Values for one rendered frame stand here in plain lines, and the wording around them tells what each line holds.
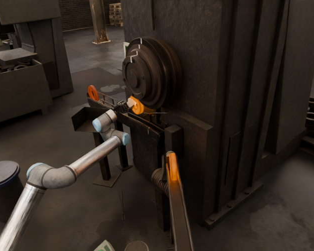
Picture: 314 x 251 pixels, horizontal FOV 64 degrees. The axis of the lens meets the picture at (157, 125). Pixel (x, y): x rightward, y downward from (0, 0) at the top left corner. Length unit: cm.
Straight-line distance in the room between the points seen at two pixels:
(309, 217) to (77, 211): 186
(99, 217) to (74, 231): 22
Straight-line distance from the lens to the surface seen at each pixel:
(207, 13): 139
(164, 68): 148
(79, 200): 241
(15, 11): 396
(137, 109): 193
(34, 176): 158
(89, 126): 222
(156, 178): 170
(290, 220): 229
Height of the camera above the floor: 165
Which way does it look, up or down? 30 degrees down
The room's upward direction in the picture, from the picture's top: 4 degrees counter-clockwise
